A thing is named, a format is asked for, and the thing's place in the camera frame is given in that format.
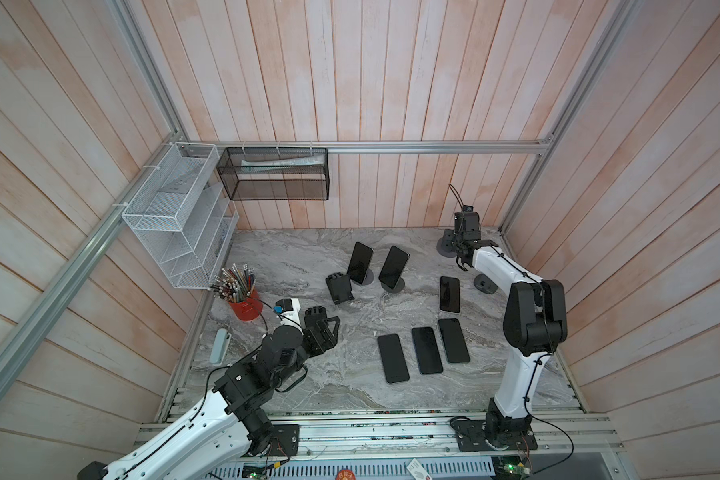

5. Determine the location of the white wire mesh shelf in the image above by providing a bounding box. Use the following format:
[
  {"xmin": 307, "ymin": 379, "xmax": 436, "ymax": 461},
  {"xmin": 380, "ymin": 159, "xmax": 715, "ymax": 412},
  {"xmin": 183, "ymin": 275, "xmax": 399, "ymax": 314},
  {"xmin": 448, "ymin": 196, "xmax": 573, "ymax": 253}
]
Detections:
[{"xmin": 123, "ymin": 142, "xmax": 239, "ymax": 290}]

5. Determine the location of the purple round stand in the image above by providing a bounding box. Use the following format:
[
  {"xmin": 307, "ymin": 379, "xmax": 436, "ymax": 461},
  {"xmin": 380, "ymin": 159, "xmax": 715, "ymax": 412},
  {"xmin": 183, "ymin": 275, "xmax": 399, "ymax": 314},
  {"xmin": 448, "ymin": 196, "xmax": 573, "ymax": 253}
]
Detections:
[{"xmin": 436, "ymin": 229, "xmax": 457, "ymax": 258}]

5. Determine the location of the black wire mesh basket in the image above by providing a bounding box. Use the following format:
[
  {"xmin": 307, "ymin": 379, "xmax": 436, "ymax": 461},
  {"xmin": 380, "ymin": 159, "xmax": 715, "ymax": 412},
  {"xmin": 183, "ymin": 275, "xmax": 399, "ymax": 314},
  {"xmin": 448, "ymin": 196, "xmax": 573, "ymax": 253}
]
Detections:
[{"xmin": 216, "ymin": 146, "xmax": 330, "ymax": 202}]

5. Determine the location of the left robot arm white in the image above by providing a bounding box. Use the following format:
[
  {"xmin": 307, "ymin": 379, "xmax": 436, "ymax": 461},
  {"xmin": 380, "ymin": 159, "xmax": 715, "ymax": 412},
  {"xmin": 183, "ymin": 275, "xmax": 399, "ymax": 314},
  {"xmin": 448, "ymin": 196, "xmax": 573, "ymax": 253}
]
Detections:
[{"xmin": 77, "ymin": 299, "xmax": 340, "ymax": 479}]

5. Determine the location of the grey round stand middle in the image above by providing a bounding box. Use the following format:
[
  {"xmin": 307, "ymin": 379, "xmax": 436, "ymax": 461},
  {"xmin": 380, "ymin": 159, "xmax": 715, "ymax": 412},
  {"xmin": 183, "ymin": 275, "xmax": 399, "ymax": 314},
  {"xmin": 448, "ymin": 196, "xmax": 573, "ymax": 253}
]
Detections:
[{"xmin": 381, "ymin": 277, "xmax": 405, "ymax": 294}]

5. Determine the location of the grey round empty phone stand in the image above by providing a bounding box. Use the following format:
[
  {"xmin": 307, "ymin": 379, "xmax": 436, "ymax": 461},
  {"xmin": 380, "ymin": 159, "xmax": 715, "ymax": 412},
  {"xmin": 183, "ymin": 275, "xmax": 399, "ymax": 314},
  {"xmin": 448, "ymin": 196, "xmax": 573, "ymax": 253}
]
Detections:
[{"xmin": 473, "ymin": 274, "xmax": 498, "ymax": 295}]

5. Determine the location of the black folding phone stand left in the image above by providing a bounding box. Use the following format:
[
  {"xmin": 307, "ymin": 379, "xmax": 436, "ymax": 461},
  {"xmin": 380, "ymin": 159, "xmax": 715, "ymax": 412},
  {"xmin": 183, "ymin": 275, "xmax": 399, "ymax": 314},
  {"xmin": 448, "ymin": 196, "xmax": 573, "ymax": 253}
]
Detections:
[{"xmin": 325, "ymin": 272, "xmax": 354, "ymax": 305}]

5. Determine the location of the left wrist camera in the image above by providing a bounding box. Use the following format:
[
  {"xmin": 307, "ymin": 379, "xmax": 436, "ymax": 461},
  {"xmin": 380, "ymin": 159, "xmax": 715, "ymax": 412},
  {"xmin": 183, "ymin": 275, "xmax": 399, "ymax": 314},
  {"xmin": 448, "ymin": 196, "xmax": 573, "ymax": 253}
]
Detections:
[{"xmin": 273, "ymin": 298, "xmax": 302, "ymax": 330}]

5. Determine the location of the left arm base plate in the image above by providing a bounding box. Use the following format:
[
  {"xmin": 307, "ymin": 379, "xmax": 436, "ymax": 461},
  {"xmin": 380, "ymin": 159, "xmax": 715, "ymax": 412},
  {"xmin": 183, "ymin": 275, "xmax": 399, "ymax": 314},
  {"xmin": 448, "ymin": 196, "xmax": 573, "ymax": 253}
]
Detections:
[{"xmin": 260, "ymin": 423, "xmax": 300, "ymax": 458}]

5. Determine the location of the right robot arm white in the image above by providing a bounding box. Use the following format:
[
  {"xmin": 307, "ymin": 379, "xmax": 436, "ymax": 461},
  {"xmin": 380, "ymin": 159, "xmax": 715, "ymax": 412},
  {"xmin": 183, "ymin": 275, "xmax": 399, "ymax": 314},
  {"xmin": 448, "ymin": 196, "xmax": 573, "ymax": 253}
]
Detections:
[{"xmin": 450, "ymin": 205, "xmax": 568, "ymax": 450}]

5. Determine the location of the red pencil cup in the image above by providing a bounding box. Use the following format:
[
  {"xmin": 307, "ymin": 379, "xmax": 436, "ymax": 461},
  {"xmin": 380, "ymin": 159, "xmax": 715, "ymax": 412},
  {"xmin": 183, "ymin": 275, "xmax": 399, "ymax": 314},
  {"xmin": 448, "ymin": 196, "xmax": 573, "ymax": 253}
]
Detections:
[{"xmin": 227, "ymin": 291, "xmax": 263, "ymax": 322}]

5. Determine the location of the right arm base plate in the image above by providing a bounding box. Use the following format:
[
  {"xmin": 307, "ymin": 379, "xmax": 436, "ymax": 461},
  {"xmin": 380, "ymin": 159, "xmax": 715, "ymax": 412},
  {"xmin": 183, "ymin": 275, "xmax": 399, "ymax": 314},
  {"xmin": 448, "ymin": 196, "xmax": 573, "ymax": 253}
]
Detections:
[{"xmin": 449, "ymin": 414, "xmax": 538, "ymax": 452}]

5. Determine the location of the purple smartphone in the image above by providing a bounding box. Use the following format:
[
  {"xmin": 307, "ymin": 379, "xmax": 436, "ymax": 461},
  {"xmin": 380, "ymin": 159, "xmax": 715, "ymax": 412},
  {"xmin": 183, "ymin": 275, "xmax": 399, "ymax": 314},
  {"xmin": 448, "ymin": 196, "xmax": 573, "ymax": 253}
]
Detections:
[{"xmin": 377, "ymin": 334, "xmax": 410, "ymax": 384}]

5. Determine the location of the green-edged smartphone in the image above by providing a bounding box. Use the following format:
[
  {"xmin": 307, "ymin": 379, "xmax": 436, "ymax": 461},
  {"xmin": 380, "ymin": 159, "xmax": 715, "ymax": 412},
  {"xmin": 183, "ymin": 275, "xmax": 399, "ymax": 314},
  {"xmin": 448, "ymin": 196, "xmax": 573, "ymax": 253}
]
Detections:
[{"xmin": 438, "ymin": 318, "xmax": 471, "ymax": 364}]

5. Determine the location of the teal smartphone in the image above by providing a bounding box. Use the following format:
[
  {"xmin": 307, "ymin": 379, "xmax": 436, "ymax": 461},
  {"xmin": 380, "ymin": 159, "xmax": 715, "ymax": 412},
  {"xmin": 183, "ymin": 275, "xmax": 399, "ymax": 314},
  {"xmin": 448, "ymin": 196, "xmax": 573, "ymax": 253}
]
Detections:
[{"xmin": 378, "ymin": 246, "xmax": 410, "ymax": 287}]

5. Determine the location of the blue-edged smartphone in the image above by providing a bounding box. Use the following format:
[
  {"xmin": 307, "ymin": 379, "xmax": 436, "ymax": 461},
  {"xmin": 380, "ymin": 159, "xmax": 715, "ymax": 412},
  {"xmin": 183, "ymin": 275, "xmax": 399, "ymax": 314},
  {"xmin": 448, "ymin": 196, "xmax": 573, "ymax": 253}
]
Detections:
[{"xmin": 411, "ymin": 327, "xmax": 443, "ymax": 375}]

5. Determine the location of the green smartphone on round stand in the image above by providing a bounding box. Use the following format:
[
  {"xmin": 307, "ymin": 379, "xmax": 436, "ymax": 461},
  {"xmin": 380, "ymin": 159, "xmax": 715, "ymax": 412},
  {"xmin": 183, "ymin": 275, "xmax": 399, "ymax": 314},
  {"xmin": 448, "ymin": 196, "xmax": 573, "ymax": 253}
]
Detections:
[{"xmin": 347, "ymin": 242, "xmax": 374, "ymax": 285}]

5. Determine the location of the silver-edged smartphone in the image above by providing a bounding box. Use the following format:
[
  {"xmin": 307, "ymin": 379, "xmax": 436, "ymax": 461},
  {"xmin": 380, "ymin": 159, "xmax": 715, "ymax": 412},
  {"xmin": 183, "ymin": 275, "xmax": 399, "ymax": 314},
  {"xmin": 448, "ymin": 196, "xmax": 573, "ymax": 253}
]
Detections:
[{"xmin": 439, "ymin": 276, "xmax": 461, "ymax": 313}]

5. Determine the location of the bundle of coloured pencils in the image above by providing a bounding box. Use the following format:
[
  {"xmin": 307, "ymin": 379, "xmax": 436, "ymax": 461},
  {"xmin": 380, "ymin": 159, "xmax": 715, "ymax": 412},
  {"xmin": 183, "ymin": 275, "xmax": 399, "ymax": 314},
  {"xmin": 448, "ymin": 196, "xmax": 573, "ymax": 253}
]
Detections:
[{"xmin": 209, "ymin": 264, "xmax": 256, "ymax": 303}]

